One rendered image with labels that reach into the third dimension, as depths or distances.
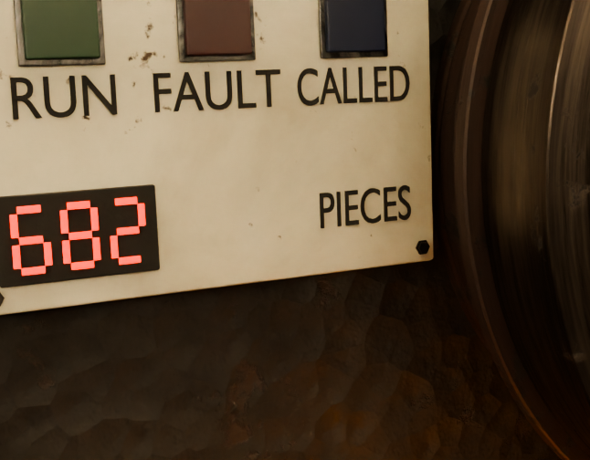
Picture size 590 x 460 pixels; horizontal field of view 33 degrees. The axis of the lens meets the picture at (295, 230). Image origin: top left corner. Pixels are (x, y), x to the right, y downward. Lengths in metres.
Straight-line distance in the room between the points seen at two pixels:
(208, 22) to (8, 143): 0.12
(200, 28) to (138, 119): 0.06
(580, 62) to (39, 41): 0.25
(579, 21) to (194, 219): 0.21
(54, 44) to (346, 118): 0.16
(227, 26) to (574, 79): 0.18
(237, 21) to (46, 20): 0.10
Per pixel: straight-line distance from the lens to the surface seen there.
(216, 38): 0.52
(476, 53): 0.52
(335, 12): 0.55
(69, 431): 0.55
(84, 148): 0.50
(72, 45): 0.50
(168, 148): 0.52
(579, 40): 0.47
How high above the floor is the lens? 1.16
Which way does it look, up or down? 8 degrees down
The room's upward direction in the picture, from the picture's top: 2 degrees counter-clockwise
